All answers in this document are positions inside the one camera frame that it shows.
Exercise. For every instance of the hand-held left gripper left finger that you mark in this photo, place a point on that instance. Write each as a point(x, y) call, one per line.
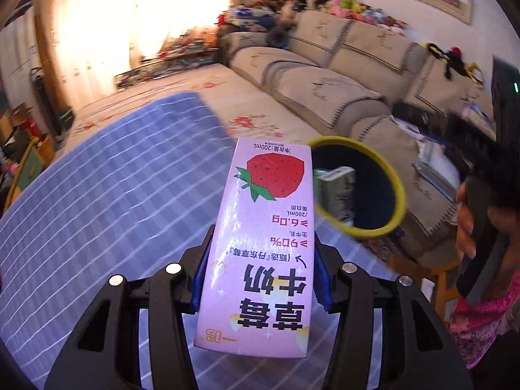
point(201, 288)

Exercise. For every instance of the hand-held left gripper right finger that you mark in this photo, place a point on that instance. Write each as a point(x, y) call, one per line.
point(322, 284)

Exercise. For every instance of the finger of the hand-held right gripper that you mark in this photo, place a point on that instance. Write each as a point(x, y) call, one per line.
point(414, 115)

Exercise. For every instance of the pink strawberry milk carton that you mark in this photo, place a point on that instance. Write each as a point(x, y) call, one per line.
point(260, 252)

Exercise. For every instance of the black bin with yellow rim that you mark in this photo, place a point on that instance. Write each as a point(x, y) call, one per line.
point(378, 195)

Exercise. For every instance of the white green-printed carton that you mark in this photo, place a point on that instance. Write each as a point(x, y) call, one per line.
point(337, 195)

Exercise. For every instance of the person's right hand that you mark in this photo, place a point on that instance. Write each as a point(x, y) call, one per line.
point(464, 223)

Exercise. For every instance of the black and yellow toys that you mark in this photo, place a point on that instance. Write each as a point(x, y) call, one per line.
point(453, 59)

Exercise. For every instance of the beige embroidered sofa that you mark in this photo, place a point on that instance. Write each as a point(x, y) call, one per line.
point(345, 73)

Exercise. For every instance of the wooden stool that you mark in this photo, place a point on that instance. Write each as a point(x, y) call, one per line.
point(445, 292)

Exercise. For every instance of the row of plush toys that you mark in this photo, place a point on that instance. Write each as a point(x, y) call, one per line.
point(361, 10)

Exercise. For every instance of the blue checked tablecloth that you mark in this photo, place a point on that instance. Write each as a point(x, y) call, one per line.
point(101, 211)

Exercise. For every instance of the person's pink clothing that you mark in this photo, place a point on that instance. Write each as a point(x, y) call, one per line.
point(487, 325)

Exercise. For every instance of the beige floral rug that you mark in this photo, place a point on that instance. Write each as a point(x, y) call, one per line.
point(243, 101)

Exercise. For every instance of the teal and yellow TV cabinet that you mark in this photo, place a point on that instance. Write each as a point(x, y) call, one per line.
point(24, 170)

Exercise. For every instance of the small black box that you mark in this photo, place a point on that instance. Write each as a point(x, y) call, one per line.
point(66, 118)

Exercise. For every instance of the low black rack with clutter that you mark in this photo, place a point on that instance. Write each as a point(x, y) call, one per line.
point(170, 63)

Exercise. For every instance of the grey tower fan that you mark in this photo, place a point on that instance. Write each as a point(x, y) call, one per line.
point(46, 105)

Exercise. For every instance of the sheer embroidered curtain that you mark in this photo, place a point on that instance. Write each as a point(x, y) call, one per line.
point(122, 20)

